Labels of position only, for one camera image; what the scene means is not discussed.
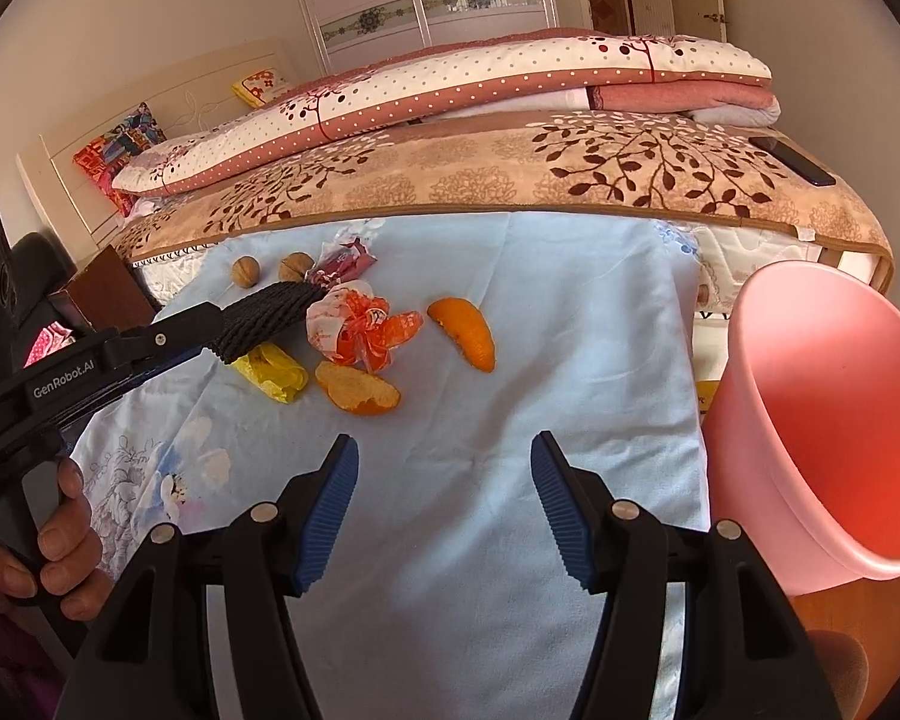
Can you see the orange peel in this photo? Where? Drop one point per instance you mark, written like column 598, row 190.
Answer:
column 465, row 334
column 356, row 390

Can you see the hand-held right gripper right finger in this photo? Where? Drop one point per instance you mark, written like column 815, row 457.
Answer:
column 562, row 510

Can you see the red candy wrapper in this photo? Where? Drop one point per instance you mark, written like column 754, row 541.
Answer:
column 343, row 261

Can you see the cream bed headboard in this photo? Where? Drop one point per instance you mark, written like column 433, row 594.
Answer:
column 157, row 90

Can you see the yellow floral pillow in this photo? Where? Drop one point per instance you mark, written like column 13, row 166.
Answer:
column 262, row 86

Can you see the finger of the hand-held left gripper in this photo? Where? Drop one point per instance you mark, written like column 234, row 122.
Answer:
column 176, row 334
column 157, row 384

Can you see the black smartphone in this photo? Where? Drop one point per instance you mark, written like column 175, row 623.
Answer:
column 795, row 161

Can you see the brown leaf pattern blanket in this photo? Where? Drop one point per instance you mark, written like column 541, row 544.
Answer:
column 495, row 165

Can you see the dark wooden nightstand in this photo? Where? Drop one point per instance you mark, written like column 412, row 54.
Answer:
column 105, row 292

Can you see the pink plastic bin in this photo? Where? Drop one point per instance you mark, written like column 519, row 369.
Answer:
column 795, row 427

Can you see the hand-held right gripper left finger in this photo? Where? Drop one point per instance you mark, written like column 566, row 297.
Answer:
column 326, row 510

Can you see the crumpled white orange wrapper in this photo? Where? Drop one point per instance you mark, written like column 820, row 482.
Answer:
column 356, row 326

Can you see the walnut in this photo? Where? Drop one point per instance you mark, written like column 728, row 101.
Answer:
column 244, row 271
column 296, row 268

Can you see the black foam fruit net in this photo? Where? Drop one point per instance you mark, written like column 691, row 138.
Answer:
column 270, row 319

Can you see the colourful patterned pillow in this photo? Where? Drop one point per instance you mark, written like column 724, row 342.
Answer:
column 116, row 154

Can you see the yellow plastic wrapper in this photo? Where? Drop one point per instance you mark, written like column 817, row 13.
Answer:
column 274, row 371

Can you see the person's right leg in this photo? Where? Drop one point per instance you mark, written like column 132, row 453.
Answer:
column 836, row 679

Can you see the person's left hand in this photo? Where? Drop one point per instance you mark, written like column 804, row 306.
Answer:
column 75, row 562

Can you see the light blue printed cloth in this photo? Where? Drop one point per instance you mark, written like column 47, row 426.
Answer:
column 495, row 390

